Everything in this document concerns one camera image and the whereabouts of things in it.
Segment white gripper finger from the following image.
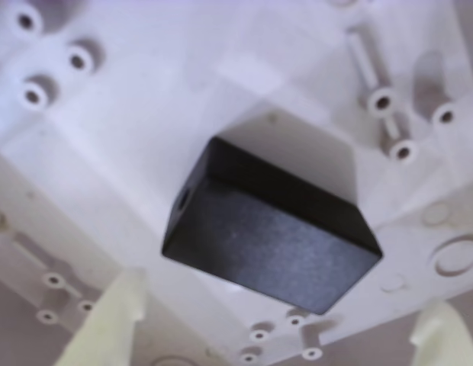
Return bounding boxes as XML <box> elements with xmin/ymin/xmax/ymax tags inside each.
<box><xmin>59</xmin><ymin>267</ymin><xmax>148</xmax><ymax>366</ymax></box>
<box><xmin>410</xmin><ymin>300</ymin><xmax>473</xmax><ymax>366</ymax></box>

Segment black block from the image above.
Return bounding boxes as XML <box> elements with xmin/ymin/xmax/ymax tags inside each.
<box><xmin>161</xmin><ymin>136</ymin><xmax>385</xmax><ymax>316</ymax></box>

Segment light grey plastic box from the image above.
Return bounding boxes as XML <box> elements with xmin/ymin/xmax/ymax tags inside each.
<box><xmin>0</xmin><ymin>0</ymin><xmax>473</xmax><ymax>366</ymax></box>

